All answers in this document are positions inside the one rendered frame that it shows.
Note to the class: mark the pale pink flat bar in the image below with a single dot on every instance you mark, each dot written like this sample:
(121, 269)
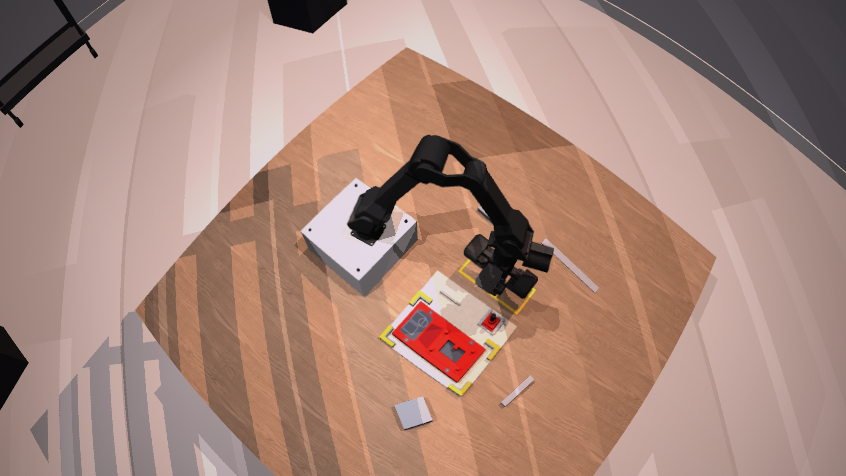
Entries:
(571, 266)

